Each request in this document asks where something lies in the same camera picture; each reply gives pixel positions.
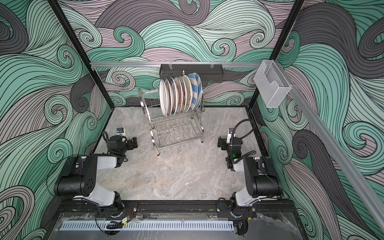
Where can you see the aluminium wall rail right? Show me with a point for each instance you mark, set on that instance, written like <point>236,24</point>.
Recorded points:
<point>368,196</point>

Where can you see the white slotted cable duct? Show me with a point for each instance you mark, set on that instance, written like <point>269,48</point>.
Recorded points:
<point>150,226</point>

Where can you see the white plate green flower outline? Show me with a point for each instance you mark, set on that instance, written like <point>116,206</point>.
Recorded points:
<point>163,98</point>

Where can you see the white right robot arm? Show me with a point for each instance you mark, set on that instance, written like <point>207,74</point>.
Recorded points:
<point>261,179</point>

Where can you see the black wall-mounted tray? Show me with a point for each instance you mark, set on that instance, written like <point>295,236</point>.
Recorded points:
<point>207,74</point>

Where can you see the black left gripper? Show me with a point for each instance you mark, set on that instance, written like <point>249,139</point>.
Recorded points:
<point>130,146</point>

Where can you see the clear plastic wall bin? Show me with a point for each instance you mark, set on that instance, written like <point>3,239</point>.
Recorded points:
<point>272,83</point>

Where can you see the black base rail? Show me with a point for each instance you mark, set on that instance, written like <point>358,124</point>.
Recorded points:
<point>218,208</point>

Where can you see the cream plate floral pattern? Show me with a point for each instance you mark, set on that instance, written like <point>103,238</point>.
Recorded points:
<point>188,88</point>

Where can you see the blue white striped plate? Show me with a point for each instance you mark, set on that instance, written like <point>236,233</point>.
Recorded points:
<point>200,90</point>
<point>194,84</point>

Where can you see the aluminium wall rail back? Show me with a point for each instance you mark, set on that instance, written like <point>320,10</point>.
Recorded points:
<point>134,64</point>

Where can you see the steel wire dish rack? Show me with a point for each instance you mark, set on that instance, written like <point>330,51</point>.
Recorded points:
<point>170,130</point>

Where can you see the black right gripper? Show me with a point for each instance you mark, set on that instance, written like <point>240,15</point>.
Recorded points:
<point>223,142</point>

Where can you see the aluminium wall rail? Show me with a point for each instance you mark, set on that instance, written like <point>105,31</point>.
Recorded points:
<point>134,64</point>
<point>368,196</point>

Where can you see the white plate orange sunburst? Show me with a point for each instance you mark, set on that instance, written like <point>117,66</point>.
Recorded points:
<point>178,95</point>
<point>168,94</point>

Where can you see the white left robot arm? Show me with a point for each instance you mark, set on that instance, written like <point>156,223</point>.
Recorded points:
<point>78,177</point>

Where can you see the white plate green red rim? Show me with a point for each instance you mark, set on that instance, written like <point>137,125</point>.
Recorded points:
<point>174,95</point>

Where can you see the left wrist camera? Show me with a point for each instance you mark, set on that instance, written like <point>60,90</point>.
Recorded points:
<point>121,132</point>

